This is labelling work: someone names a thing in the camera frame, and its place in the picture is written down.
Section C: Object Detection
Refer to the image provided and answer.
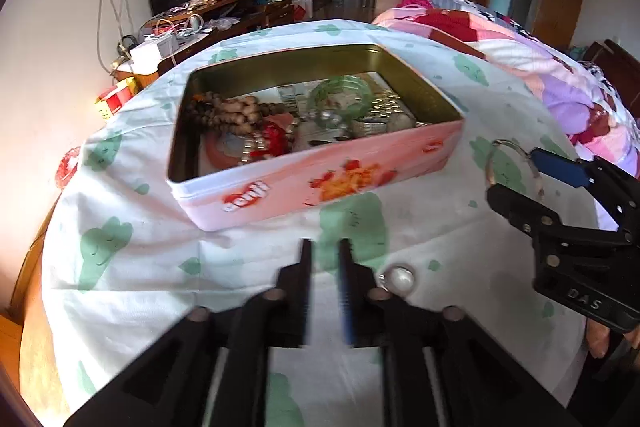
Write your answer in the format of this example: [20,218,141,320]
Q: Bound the small metal ring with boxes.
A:
[375,263,418,298]

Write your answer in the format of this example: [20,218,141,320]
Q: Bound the silver bead bracelet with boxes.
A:
[366,90,417,128]

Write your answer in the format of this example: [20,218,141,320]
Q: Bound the pink bangle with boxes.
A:
[203,114,302,170]

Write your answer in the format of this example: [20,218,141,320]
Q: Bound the green jade bracelet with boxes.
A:
[306,74,376,128]

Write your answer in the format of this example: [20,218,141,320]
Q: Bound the pearl necklace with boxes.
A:
[236,118,302,166]

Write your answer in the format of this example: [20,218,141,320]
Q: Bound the brown wooden bead mala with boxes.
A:
[186,91,286,136]

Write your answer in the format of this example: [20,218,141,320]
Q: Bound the silver wrist watch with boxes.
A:
[292,112,416,152]

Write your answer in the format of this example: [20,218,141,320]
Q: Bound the person right hand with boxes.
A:
[586,319,640,359]

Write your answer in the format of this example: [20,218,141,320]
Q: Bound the patchwork pink quilt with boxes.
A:
[373,0,639,176]

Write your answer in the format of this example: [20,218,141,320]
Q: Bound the pink metal tin box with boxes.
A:
[167,44,464,231]

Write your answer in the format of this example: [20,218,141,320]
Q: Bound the red lined waste bin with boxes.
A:
[54,146,81,191]

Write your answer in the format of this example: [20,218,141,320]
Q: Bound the red yellow box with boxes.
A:
[94,76,139,120]

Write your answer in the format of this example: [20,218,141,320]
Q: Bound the white device box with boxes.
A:
[130,32,178,65]

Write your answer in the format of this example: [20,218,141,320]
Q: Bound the wooden tv cabinet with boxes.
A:
[111,0,296,87]

